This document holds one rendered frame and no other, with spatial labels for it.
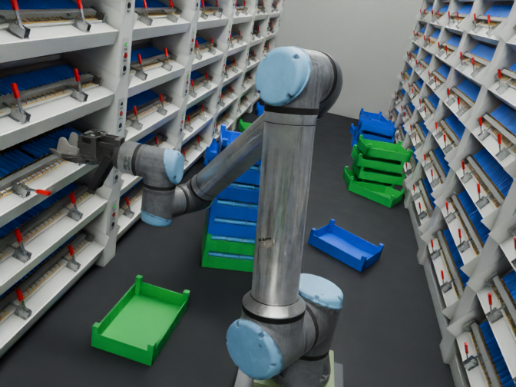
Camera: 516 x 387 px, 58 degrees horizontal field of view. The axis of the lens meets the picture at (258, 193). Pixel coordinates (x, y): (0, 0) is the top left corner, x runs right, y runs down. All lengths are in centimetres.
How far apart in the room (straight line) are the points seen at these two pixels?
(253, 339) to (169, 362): 52
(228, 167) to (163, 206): 21
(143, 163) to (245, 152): 28
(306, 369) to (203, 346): 43
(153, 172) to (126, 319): 59
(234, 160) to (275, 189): 29
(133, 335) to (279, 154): 88
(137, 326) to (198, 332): 20
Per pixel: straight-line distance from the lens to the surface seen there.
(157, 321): 168
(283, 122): 96
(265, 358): 109
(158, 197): 130
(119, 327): 165
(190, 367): 154
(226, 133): 193
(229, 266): 197
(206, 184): 133
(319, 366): 133
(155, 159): 128
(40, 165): 144
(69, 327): 166
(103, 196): 178
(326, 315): 123
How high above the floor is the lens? 109
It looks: 24 degrees down
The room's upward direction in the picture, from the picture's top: 12 degrees clockwise
